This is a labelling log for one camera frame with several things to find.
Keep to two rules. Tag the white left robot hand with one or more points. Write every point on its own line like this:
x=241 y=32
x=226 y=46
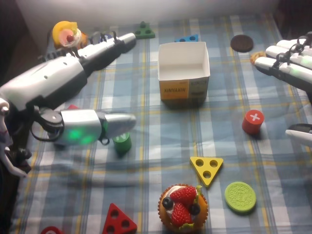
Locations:
x=48 y=80

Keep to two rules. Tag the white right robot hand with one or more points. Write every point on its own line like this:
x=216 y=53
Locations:
x=290 y=65

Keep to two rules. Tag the red cylinder block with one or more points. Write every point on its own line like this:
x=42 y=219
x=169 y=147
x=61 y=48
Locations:
x=252 y=122

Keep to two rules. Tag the green cylinder block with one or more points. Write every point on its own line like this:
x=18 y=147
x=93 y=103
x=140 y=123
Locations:
x=122 y=145

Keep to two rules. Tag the white and yellow paper box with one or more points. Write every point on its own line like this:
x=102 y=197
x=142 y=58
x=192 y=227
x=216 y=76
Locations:
x=184 y=92

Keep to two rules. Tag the red rectangular block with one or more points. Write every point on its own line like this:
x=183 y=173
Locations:
x=72 y=107

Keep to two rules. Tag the toy pretzel biscuit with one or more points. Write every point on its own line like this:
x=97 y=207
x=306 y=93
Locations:
x=254 y=56

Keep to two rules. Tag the yellow toy cream cake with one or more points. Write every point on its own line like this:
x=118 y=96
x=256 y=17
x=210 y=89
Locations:
x=64 y=33

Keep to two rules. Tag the brown toy cookie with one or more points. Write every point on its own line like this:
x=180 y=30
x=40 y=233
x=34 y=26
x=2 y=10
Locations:
x=241 y=43

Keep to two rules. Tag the blue triangle block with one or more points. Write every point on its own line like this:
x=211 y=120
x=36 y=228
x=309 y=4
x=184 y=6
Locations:
x=187 y=39

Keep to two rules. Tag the green triangle block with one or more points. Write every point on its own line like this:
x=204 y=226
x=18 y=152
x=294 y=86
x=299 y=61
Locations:
x=145 y=33

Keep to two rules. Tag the blue plaid tablecloth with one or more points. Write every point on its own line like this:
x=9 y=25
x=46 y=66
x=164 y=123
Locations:
x=156 y=146

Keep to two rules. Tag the yellow triangle block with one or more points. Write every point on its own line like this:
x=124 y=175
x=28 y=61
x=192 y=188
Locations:
x=207 y=170

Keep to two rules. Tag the green toy cookie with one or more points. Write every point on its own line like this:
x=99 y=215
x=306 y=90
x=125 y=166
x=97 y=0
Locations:
x=240 y=198

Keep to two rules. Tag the red round block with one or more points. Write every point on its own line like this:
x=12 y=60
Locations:
x=51 y=230

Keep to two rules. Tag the red triangle block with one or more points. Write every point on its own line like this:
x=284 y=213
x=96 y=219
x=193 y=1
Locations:
x=118 y=220

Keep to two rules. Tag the toy strawberry fruit tart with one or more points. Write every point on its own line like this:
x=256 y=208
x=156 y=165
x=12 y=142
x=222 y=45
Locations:
x=182 y=209

